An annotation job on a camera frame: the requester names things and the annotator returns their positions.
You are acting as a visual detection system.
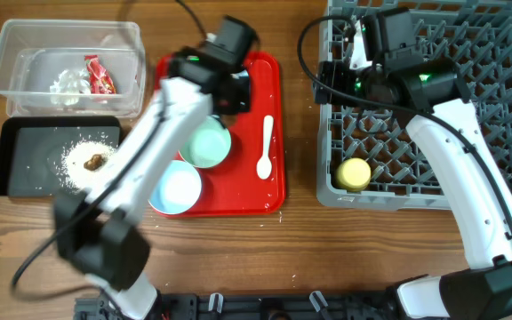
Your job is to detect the pile of white rice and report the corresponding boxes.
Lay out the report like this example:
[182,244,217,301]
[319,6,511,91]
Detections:
[57,140,116,191]

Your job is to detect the white tissue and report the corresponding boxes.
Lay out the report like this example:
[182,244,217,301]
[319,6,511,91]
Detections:
[50,69,91,106]

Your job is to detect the grey dishwasher rack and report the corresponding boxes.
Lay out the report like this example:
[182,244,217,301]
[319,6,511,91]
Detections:
[316,1,512,211]

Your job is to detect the red snack wrapper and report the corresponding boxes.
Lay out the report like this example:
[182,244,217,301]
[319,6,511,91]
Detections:
[84,55,116,94]

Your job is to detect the red serving tray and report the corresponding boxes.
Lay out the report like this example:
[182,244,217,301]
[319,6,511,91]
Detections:
[155,52,286,217]

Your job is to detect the light blue small bowl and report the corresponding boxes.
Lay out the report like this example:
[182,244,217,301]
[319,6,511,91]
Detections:
[148,160,203,215]

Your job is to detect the brown food scrap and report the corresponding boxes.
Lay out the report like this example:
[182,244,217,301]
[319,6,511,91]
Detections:
[84,154,106,172]

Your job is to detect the white plastic spoon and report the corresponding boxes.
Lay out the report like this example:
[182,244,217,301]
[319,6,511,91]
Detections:
[256,115,274,180]

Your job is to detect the black plastic tray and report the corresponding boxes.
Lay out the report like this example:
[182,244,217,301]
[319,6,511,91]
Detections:
[0,116,122,197]

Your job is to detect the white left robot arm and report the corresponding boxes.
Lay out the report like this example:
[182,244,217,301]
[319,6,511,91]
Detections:
[53,16,257,319]

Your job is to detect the green bowl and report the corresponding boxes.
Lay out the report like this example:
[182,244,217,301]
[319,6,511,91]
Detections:
[179,116,232,169]

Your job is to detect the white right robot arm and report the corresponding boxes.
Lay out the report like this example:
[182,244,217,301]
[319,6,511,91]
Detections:
[314,7,512,319]

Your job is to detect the yellow plastic cup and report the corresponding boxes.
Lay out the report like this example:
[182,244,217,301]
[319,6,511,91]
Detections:
[335,158,372,192]

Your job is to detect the clear plastic waste bin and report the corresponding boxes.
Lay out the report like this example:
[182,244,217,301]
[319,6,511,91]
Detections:
[0,20,147,118]

